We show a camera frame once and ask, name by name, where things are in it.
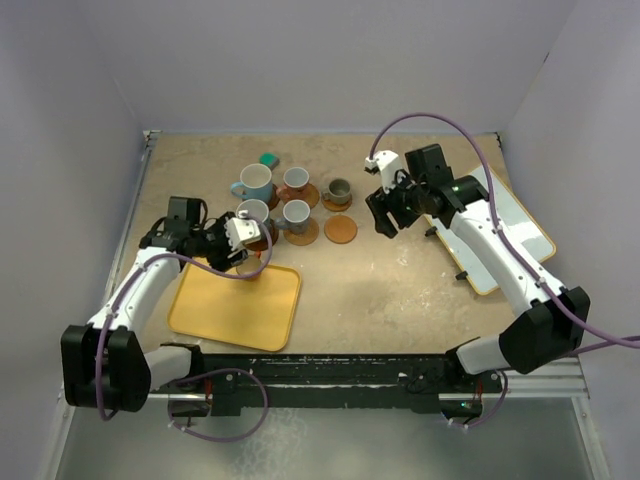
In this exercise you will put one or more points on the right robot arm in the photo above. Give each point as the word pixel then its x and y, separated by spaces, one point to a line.
pixel 542 330

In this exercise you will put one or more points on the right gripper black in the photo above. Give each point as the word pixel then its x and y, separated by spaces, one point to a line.
pixel 381 204

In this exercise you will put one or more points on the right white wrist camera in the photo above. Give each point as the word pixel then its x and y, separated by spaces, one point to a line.
pixel 385 163

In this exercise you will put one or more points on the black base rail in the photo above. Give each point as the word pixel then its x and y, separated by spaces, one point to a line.
pixel 420 383

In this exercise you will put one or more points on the small olive grey cup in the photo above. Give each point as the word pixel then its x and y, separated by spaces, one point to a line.
pixel 338 190

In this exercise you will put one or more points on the orange wooden coaster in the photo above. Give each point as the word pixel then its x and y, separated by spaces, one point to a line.
pixel 340 229
pixel 336 207

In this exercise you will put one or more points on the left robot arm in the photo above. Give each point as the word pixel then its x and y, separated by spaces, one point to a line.
pixel 104 365

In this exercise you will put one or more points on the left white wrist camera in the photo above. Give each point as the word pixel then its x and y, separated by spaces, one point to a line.
pixel 242 230

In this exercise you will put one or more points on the blue floral mug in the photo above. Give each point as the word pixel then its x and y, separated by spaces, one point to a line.
pixel 256 209

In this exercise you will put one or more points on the pink cup orange handle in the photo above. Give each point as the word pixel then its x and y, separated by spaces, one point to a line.
pixel 295 182

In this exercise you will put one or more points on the aluminium frame rail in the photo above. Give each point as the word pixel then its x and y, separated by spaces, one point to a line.
pixel 559 379

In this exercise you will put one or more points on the large light blue mug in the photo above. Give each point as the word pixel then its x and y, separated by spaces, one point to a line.
pixel 255 183

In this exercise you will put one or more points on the woven light brown coaster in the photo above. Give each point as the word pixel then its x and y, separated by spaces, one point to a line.
pixel 309 194
pixel 305 238

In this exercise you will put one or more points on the green whiteboard eraser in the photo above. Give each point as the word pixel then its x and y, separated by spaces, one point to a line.
pixel 269 160

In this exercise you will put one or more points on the small brown cup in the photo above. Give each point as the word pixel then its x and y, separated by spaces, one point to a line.
pixel 251 267

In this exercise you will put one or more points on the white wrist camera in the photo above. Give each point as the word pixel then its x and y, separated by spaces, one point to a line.
pixel 242 230
pixel 385 163

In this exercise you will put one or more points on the grey mug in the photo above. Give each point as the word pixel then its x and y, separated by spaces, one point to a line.
pixel 295 218

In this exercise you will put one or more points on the dark brown wooden coaster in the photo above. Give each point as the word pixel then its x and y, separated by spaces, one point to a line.
pixel 275 199
pixel 262 244

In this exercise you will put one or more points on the yellow plastic tray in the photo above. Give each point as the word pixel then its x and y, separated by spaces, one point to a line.
pixel 256 313

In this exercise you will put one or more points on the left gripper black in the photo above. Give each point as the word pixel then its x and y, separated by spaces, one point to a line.
pixel 228 257

